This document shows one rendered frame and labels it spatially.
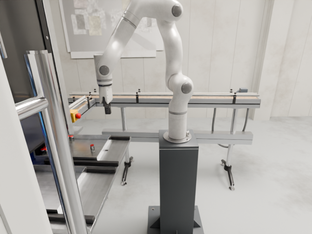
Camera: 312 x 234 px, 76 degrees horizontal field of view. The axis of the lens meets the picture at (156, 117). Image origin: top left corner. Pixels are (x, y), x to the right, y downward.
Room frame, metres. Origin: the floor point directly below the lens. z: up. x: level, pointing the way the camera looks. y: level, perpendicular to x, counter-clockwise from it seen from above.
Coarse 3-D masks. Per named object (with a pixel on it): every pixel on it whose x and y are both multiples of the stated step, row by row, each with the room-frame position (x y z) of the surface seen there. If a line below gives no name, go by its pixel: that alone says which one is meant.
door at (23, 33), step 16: (0, 0) 0.91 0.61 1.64; (16, 0) 1.00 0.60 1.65; (32, 0) 1.11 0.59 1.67; (0, 16) 0.88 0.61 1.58; (16, 16) 0.97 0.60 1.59; (32, 16) 1.08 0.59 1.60; (0, 32) 0.86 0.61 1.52; (16, 32) 0.95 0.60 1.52; (32, 32) 1.06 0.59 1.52; (16, 48) 0.92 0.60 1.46; (32, 48) 1.03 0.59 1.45; (16, 64) 0.90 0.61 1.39; (16, 80) 0.87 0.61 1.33; (16, 96) 0.85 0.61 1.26; (32, 96) 0.95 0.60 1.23
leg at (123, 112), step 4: (124, 108) 1.97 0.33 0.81; (124, 112) 1.96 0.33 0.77; (124, 116) 1.96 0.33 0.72; (124, 120) 1.96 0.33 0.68; (124, 124) 1.96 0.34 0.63; (124, 128) 1.96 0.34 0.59; (128, 148) 1.97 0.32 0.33; (128, 152) 1.97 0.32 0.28; (128, 156) 1.96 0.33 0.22; (128, 160) 1.96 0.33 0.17
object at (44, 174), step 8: (40, 168) 0.83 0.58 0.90; (48, 168) 0.82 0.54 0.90; (80, 168) 0.81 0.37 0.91; (40, 176) 0.78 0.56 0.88; (48, 176) 0.78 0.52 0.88; (80, 176) 0.74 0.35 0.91; (40, 184) 0.73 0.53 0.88; (48, 184) 0.73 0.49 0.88; (48, 192) 0.68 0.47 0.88; (56, 192) 0.68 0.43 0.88; (48, 200) 0.63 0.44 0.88; (56, 200) 0.63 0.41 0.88; (48, 208) 0.56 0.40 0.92; (56, 208) 0.56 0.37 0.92
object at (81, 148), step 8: (80, 136) 1.16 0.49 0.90; (88, 136) 1.16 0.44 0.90; (96, 136) 1.15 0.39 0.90; (104, 136) 1.15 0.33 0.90; (72, 144) 1.09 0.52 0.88; (80, 144) 1.09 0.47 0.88; (88, 144) 1.09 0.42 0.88; (96, 144) 1.08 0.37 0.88; (104, 144) 1.02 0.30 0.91; (72, 152) 1.00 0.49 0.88; (80, 152) 1.00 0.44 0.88; (88, 152) 0.99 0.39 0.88; (96, 152) 0.99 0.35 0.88; (40, 160) 0.91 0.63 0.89; (96, 160) 0.89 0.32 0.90
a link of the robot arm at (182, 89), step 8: (176, 80) 1.12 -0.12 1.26; (184, 80) 1.10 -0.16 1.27; (176, 88) 1.10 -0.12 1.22; (184, 88) 1.08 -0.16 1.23; (192, 88) 1.11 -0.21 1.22; (176, 96) 1.10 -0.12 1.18; (184, 96) 1.10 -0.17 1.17; (176, 104) 1.14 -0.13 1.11; (184, 104) 1.15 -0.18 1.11; (176, 112) 1.15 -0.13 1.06; (184, 112) 1.16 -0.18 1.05
